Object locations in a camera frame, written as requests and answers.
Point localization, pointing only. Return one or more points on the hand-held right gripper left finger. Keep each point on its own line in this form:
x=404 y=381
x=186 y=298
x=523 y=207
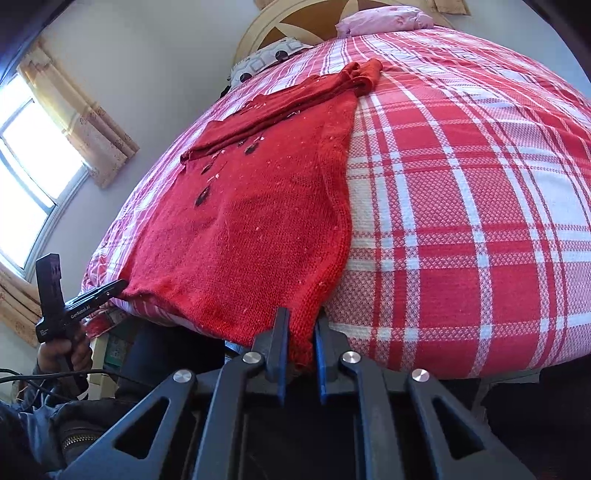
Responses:
x=281 y=364

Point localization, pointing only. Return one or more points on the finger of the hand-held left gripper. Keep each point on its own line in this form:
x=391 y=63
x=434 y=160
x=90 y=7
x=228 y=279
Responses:
x=113 y=290

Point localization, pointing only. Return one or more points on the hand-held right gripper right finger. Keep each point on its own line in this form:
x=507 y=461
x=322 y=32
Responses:
x=322 y=369

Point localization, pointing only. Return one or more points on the red knit sweater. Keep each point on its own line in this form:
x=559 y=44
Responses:
x=258 y=221

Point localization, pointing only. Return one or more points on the person's left forearm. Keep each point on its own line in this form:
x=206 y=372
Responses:
x=27 y=406

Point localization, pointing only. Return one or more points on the person's left hand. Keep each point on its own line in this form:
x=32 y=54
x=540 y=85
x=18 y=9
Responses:
x=81 y=355

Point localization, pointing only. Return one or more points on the beige side window curtain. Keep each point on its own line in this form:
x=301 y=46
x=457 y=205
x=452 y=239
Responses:
x=87 y=124
x=18 y=304

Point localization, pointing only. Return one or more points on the side window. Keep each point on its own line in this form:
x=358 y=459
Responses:
x=32 y=175

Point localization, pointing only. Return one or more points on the bed with red plaid sheet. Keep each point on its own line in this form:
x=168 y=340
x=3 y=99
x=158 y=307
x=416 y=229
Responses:
x=461 y=230

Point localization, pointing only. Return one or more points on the dark cloth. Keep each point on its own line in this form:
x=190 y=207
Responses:
x=224 y=91

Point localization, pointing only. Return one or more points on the white patterned pillow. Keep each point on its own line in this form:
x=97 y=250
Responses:
x=263 y=57

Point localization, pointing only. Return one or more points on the cream wooden headboard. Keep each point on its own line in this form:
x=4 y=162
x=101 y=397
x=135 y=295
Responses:
x=258 y=27

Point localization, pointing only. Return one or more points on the pink pillow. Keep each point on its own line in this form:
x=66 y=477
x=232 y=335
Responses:
x=383 y=21

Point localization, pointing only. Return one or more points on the beige narrow curtain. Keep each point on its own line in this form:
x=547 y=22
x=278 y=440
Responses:
x=455 y=5

